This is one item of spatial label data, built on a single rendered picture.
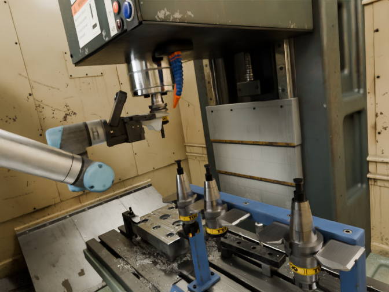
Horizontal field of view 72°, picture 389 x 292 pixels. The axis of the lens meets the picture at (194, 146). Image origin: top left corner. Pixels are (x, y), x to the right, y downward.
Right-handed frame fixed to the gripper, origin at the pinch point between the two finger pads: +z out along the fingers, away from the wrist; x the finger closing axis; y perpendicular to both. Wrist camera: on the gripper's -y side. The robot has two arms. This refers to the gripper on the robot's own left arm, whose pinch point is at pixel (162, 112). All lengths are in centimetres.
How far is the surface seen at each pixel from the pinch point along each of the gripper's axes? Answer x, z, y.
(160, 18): 34.8, -10.0, -19.3
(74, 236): -80, -38, 65
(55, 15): -99, -17, -63
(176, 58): 18.8, -0.4, -14.2
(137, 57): 5.7, -6.6, -17.6
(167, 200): 19.0, -10.7, 22.8
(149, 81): 6.9, -4.9, -10.1
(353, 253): 62, 2, 23
